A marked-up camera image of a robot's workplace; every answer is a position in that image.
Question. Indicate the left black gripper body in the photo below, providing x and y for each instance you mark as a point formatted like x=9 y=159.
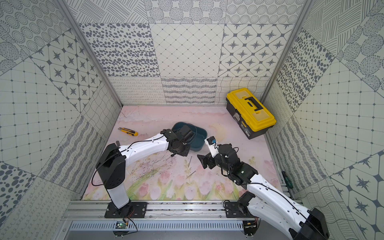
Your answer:
x=183 y=137

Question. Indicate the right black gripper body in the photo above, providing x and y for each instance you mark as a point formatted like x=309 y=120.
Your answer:
x=225 y=168

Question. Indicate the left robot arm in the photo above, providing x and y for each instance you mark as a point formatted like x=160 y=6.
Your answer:
x=111 y=166

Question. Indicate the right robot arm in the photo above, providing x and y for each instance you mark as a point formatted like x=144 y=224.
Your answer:
x=261 y=199

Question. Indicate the teal plastic storage box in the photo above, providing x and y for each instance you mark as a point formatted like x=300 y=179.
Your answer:
x=198 y=141

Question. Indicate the pink floral table mat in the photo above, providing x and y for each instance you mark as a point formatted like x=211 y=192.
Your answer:
x=162 y=177

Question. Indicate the yellow utility knife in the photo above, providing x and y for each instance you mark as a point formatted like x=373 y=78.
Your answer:
x=128 y=131

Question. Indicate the yellow black toolbox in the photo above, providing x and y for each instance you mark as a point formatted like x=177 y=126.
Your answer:
x=251 y=116

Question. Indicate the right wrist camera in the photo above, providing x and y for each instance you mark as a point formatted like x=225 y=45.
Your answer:
x=212 y=145

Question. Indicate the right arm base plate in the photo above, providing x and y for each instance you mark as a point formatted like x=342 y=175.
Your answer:
x=237 y=210

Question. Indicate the green handled screwdriver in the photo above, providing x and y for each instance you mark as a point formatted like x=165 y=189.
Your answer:
x=287 y=180

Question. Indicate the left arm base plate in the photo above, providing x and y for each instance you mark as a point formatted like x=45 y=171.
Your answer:
x=130 y=210

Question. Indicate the aluminium mounting rail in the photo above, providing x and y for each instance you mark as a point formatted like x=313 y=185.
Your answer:
x=175 y=210

